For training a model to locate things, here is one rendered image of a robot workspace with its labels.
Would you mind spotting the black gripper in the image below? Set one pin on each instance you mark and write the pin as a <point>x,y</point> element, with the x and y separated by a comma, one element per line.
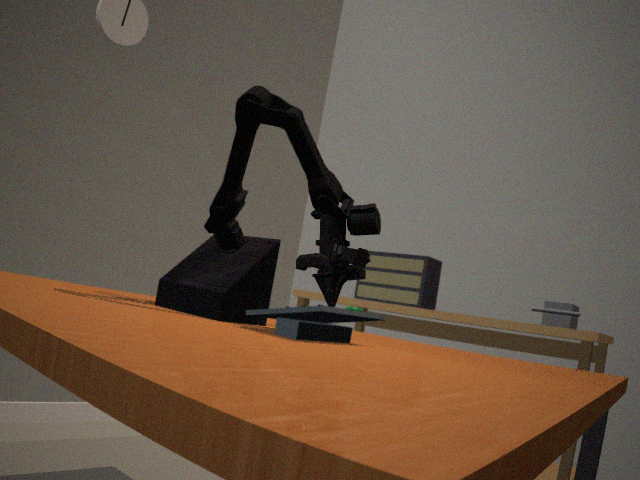
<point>331,275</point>

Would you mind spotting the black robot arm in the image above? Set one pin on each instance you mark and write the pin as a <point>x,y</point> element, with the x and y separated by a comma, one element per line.
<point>257,105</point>

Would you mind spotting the grey switch panel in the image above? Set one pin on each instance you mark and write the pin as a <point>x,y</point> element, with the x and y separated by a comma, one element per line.
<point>314,323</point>

